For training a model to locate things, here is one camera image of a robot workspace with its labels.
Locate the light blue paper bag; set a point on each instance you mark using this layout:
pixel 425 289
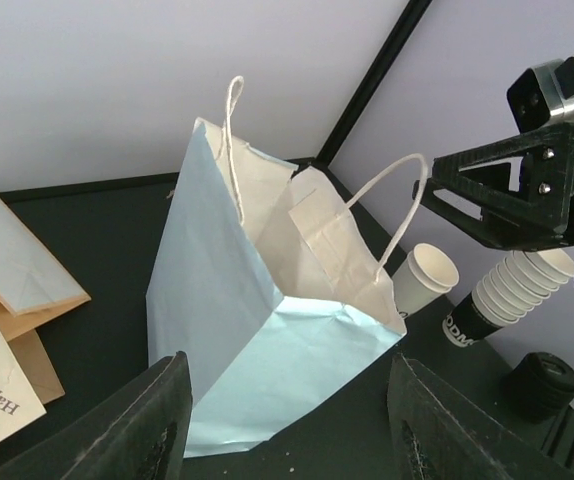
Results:
pixel 263 279

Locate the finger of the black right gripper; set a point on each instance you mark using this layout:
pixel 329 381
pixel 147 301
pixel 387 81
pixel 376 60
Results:
pixel 489 230
pixel 483 173

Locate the stack of black lids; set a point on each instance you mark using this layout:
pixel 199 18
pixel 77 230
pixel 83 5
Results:
pixel 539 387

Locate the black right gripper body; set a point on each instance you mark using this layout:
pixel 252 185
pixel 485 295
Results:
pixel 547 180

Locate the stack of white paper cups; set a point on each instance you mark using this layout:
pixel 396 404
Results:
pixel 514 287

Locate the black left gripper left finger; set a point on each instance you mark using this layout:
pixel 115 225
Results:
pixel 140 432

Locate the single white paper cup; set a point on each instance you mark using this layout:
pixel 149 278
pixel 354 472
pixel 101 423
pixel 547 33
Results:
pixel 426 274

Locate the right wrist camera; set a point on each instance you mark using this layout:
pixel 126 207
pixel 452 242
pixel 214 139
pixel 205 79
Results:
pixel 543 95

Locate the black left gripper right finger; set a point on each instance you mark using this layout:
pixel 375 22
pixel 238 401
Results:
pixel 437 433

